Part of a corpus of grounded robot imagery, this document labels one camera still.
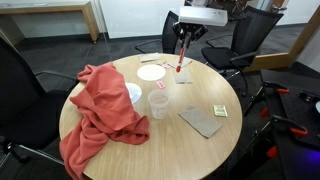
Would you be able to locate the orange handled clamp lower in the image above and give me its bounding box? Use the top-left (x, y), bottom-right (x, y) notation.
top-left (255, 115), bottom-right (308, 158)

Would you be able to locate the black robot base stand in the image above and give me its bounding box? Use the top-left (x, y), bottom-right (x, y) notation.
top-left (229, 70), bottom-right (320, 180)

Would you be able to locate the silver grey gripper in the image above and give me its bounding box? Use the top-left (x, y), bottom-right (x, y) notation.
top-left (172, 6), bottom-right (228, 49)

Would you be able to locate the black office chair far middle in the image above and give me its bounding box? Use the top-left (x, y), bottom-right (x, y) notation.
top-left (134, 10), bottom-right (186, 55)

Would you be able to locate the small pink packet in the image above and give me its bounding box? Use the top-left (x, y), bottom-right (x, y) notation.
top-left (162, 64), bottom-right (171, 69)

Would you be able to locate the clear plastic cup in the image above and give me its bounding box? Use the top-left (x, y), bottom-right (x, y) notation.
top-left (148, 89), bottom-right (170, 119)

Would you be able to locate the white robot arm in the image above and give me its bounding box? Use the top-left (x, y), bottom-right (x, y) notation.
top-left (172, 0), bottom-right (228, 49)

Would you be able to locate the orange handled clamp upper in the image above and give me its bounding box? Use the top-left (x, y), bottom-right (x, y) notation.
top-left (243, 81), bottom-right (289, 117)

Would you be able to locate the brown napkin far left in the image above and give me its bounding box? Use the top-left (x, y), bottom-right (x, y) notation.
top-left (139, 53), bottom-right (160, 62)

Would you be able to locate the orange handled clamp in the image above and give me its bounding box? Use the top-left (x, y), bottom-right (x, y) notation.
top-left (255, 115), bottom-right (308, 158)
top-left (243, 81), bottom-right (289, 117)

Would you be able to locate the small green sticky pad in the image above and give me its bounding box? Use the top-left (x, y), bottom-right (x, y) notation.
top-left (213, 105), bottom-right (228, 117)

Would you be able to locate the white plate under cloth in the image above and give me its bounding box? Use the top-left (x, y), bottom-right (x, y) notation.
top-left (126, 83), bottom-right (142, 104)

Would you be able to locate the red fleece cloth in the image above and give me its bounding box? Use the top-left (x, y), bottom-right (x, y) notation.
top-left (60, 62), bottom-right (150, 180)

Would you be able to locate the round wooden table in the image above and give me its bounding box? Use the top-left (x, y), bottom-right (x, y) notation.
top-left (58, 53), bottom-right (243, 180)

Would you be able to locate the black office chair far right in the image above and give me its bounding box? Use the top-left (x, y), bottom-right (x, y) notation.
top-left (201, 6), bottom-right (283, 96)

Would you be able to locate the black office chair left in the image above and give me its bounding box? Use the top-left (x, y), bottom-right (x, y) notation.
top-left (0, 38), bottom-right (79, 165)

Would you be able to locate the pink eraser packet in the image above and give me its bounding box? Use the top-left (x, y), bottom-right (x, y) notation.
top-left (156, 81), bottom-right (165, 89)

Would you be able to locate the black office chair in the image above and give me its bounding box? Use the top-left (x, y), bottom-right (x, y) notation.
top-left (0, 38), bottom-right (79, 165)
top-left (134, 10), bottom-right (186, 55)
top-left (201, 6), bottom-right (283, 96)

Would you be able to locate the white round plate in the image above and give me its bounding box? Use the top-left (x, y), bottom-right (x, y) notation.
top-left (137, 64), bottom-right (166, 81)

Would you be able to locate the wooden bench table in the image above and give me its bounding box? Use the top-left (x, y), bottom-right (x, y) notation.
top-left (0, 0), bottom-right (99, 42)

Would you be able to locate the red marker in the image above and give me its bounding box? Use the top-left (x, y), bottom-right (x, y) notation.
top-left (176, 42), bottom-right (186, 73)

